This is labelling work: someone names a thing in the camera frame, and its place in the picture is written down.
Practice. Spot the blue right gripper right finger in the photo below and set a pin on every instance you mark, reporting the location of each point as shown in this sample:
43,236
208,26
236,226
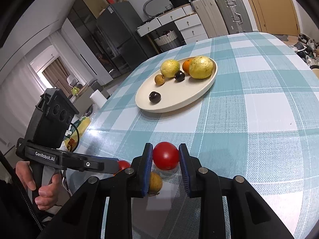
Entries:
185,166

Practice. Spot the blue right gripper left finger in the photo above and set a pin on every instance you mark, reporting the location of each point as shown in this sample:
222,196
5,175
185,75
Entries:
145,168

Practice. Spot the red tomato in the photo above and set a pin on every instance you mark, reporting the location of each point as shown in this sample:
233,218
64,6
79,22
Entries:
165,156
123,164

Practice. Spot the small brown kiwi fruit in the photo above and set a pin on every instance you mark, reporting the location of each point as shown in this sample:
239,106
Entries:
155,184

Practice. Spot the dark plum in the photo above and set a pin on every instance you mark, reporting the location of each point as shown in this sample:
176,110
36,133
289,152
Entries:
179,76
154,97

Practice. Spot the yellow plastic bag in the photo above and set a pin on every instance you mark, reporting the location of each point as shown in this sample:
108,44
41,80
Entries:
75,132

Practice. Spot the cream oval plate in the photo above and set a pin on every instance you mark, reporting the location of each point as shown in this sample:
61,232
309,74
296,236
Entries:
173,94

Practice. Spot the white paper towel roll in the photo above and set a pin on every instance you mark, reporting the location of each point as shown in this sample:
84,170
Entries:
98,98

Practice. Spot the small brown round fruit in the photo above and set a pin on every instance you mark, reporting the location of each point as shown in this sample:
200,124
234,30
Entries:
159,79

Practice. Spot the teal checked tablecloth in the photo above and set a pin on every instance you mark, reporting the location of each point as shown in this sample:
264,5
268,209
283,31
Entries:
259,120

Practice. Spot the large yellow citrus fruit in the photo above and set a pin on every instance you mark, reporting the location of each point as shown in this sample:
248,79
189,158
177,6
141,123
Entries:
169,68

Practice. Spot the orange tangerine on plate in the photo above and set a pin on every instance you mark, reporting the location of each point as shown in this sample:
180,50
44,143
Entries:
186,64

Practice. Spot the yellow-green citrus fruit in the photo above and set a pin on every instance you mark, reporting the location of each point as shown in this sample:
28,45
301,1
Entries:
201,67

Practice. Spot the white drawer cabinet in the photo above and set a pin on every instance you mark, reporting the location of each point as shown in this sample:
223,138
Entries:
183,20

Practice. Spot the black refrigerator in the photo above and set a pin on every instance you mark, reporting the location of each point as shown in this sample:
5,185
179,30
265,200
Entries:
118,24

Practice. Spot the beige suitcase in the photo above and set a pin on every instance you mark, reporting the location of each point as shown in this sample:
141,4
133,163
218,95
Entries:
211,17

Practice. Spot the white oval mirror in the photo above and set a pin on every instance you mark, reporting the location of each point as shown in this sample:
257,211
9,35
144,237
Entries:
152,8

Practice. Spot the silver suitcase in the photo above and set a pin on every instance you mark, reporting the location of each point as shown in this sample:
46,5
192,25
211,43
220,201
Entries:
235,16

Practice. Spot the wooden door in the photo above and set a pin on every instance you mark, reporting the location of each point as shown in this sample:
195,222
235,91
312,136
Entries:
275,16

